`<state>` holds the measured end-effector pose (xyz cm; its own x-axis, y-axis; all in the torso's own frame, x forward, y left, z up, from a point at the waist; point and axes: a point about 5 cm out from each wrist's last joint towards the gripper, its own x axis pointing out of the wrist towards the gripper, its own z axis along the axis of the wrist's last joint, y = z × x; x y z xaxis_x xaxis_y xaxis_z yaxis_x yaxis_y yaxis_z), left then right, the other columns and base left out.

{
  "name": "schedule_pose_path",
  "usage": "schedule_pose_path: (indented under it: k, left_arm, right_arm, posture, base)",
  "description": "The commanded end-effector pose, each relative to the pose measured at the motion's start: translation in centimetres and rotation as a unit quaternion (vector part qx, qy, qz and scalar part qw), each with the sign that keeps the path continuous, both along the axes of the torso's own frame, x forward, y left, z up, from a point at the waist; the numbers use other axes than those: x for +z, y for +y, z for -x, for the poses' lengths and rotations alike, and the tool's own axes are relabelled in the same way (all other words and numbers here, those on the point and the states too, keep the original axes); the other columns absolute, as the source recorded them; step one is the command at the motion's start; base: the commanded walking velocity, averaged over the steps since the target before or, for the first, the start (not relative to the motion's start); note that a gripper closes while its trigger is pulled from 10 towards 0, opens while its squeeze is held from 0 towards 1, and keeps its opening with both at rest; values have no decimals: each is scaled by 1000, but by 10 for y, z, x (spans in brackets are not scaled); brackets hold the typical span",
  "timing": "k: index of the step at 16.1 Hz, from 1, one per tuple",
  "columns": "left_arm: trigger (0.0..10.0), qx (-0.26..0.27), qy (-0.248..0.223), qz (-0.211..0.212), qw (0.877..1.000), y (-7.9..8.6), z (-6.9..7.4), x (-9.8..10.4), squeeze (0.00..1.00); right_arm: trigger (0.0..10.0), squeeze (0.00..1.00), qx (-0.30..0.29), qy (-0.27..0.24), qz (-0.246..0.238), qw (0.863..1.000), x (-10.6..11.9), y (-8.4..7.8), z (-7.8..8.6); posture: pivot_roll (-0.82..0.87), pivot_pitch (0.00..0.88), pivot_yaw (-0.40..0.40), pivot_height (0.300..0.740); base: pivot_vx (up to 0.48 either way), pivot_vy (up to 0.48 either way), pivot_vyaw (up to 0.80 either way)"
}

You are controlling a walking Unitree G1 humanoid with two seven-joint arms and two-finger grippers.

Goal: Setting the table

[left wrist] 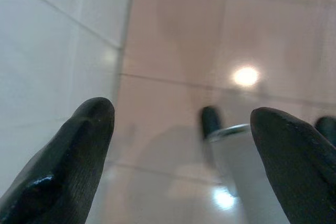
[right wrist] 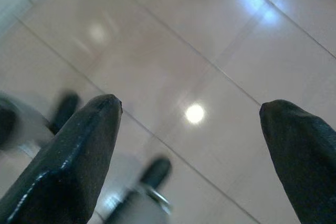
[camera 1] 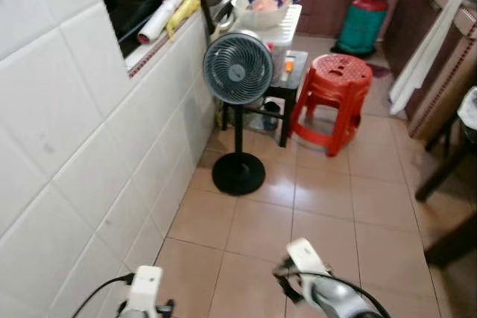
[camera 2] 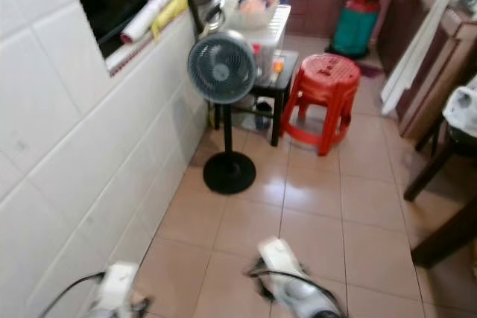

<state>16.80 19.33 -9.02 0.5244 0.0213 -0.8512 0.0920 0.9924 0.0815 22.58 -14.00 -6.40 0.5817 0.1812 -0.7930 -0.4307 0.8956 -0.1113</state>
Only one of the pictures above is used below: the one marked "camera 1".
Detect black side table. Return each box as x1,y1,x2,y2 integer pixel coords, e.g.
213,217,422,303
222,49,309,148

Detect dark wooden furniture legs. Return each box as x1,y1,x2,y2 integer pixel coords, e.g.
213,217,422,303
414,109,477,268

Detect red plastic stool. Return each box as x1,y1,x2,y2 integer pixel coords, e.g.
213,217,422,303
288,54,374,158

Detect small orange bottle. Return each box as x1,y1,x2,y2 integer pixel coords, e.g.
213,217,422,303
284,55,296,83

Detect white storage box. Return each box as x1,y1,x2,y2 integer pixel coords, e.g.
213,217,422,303
250,4,305,55

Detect white plastic bag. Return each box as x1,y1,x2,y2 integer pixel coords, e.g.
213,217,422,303
456,86,477,144

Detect white mixing bowl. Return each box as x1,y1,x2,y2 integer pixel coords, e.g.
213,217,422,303
230,0,294,31

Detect green gas cylinder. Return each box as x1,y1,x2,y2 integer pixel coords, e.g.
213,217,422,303
331,0,390,59

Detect long white board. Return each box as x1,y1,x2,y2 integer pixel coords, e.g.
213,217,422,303
387,0,477,116

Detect yellow cloth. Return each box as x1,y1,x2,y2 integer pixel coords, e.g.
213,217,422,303
165,0,203,41

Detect white paper roll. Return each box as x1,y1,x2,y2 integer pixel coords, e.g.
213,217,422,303
137,0,200,45

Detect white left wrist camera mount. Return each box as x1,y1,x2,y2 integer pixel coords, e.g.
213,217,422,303
124,265,164,316

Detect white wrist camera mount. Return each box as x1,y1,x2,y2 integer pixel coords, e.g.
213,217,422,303
286,238,333,279
124,265,164,316

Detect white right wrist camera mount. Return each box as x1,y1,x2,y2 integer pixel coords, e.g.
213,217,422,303
286,238,333,279

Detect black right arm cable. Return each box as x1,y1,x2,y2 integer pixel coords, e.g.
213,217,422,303
274,269,393,318

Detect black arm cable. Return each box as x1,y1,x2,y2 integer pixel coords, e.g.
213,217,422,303
70,273,136,318
274,269,393,318

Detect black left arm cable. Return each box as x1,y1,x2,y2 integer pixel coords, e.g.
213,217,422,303
70,273,136,318

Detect grey black pedestal fan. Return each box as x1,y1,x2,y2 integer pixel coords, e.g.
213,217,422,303
203,31,276,197

